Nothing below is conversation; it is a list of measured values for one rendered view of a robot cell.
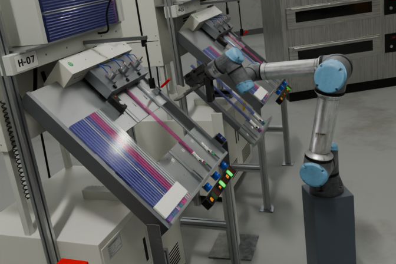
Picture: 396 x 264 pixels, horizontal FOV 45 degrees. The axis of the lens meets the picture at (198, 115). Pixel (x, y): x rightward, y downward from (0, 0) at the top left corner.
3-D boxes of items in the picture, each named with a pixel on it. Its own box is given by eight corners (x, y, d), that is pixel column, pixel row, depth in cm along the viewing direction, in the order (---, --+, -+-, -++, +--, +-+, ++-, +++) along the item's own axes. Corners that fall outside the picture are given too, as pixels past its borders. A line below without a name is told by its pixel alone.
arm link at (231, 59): (242, 64, 199) (231, 46, 199) (221, 77, 204) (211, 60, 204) (247, 60, 206) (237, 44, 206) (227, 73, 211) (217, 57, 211)
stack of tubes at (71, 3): (118, 22, 225) (107, -38, 218) (49, 42, 180) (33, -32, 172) (95, 23, 230) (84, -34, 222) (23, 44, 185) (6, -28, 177)
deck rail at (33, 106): (161, 235, 174) (171, 225, 171) (159, 238, 172) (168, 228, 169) (22, 102, 177) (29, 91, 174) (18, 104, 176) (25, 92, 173)
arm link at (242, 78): (261, 82, 209) (248, 60, 209) (251, 89, 200) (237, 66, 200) (247, 90, 214) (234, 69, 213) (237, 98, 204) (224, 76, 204)
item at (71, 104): (162, 108, 234) (167, 101, 231) (86, 162, 176) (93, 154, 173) (113, 62, 235) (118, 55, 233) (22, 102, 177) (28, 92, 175)
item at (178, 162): (220, 157, 231) (224, 152, 229) (163, 229, 173) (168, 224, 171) (191, 129, 232) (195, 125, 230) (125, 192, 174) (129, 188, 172)
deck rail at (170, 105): (220, 159, 234) (227, 152, 231) (218, 161, 232) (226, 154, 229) (115, 61, 237) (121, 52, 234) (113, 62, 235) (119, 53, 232)
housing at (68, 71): (118, 69, 236) (132, 48, 229) (57, 98, 193) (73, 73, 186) (106, 58, 236) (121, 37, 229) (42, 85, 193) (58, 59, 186)
